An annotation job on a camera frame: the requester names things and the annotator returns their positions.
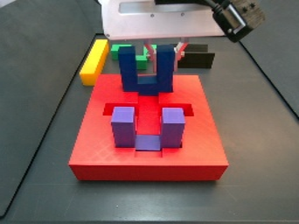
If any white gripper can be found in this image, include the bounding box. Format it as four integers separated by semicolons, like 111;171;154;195
98;0;225;73

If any blue U-shaped block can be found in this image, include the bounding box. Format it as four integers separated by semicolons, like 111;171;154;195
118;45;175;96

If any red puzzle board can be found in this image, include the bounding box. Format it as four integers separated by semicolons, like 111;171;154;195
70;74;230;181

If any green zigzag block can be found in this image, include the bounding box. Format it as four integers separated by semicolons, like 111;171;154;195
110;44;152;71

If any black block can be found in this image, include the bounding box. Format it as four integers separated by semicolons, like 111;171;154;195
178;44;215;69

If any yellow long bar block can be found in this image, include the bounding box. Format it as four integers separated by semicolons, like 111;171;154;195
79;39;108;86

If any purple U-shaped block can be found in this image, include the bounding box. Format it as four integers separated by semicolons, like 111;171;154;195
111;107;186;151

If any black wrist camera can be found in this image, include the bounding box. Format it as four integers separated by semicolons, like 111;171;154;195
154;0;266;43

